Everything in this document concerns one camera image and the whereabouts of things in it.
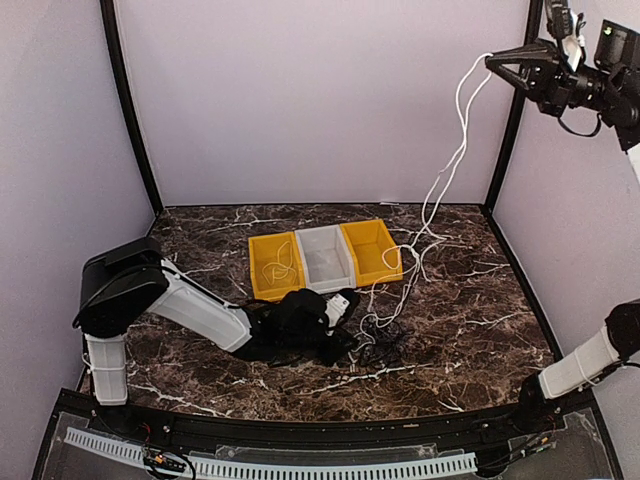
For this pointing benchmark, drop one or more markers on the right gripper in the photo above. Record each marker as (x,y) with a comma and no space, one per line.
(331,348)

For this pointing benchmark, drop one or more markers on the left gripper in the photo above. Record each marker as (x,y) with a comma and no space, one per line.
(554,87)

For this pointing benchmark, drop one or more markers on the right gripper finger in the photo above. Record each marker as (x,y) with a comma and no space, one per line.
(537,51)
(514,74)

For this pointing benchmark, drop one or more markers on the white bin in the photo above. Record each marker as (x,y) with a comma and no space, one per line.
(327,262)

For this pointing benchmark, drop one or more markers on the yellow bin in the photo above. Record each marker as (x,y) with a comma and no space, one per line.
(375,254)
(275,266)

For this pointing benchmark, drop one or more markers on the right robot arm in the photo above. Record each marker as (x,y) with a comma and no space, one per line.
(503,287)

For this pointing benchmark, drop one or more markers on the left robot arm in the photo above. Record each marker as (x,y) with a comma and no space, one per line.
(133,279)

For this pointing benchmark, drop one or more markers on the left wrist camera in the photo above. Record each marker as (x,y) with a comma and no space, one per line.
(339,308)

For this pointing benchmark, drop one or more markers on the right black frame post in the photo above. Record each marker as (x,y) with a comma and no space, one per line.
(533,23)

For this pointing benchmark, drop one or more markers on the black frame post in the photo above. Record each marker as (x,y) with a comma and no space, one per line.
(533,23)
(128,110)

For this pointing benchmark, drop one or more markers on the black front rail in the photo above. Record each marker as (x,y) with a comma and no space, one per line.
(477,428)

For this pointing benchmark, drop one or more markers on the left black frame post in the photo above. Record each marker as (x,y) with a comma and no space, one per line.
(128,110)

